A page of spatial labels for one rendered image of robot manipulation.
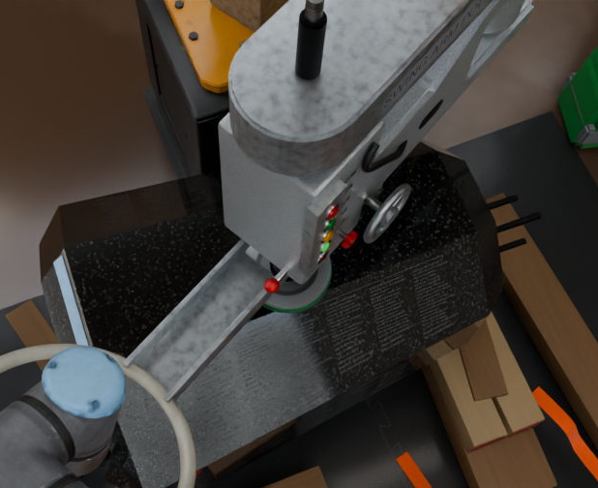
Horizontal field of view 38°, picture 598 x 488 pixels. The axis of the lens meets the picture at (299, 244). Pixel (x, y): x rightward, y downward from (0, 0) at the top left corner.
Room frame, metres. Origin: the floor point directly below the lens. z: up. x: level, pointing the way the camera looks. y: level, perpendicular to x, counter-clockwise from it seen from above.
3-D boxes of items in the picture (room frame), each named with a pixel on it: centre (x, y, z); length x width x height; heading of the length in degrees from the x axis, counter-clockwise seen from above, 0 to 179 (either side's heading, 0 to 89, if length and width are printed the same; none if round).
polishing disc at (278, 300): (0.78, 0.02, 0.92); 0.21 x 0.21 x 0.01
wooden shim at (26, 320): (0.78, 0.83, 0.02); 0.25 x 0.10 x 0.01; 44
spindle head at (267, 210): (0.85, -0.02, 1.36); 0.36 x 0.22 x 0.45; 147
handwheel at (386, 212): (0.82, -0.14, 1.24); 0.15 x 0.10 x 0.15; 147
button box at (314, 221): (0.66, -0.04, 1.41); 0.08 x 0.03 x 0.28; 147
